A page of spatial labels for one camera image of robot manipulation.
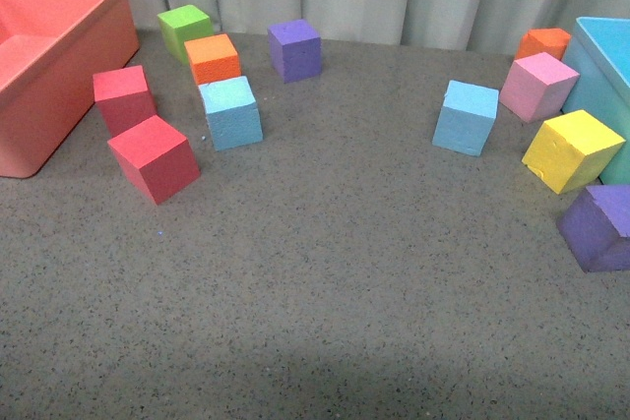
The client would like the purple foam block front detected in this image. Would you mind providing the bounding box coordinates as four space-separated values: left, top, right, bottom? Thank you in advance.
557 184 629 272

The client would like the orange foam block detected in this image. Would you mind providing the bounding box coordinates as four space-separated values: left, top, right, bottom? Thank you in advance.
514 28 572 60
184 33 241 85

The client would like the red foam block front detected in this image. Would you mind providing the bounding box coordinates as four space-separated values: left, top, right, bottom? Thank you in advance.
107 115 201 205

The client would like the orange foam block left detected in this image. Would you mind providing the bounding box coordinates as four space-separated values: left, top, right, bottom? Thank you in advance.
184 33 241 85

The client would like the red plastic bin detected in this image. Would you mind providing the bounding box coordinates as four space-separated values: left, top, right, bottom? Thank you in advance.
1 0 139 178

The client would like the green foam block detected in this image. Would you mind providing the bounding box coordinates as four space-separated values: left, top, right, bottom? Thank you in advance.
157 4 215 64

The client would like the light blue plastic bin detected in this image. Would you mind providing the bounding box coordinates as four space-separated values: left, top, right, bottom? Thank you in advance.
561 17 630 188

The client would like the pink foam block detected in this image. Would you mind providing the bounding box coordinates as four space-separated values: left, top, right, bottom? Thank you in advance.
499 52 580 123

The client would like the light blue block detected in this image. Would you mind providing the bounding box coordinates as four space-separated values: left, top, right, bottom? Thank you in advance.
432 80 499 156
198 76 263 150

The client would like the purple foam block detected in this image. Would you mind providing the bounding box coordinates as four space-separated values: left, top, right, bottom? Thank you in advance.
268 19 322 84
557 184 629 272

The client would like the yellow foam block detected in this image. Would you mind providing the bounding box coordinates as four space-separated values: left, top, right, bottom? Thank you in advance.
522 110 625 195

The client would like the orange foam block right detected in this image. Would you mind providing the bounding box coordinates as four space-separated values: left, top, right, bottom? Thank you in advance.
514 28 572 60

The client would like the red foam block rear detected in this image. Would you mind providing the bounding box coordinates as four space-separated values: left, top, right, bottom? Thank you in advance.
93 65 157 137

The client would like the purple foam block back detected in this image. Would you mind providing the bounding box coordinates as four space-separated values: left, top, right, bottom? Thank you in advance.
268 19 322 84

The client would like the red foam block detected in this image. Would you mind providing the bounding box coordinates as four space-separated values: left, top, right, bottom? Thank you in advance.
107 115 201 205
93 65 157 137

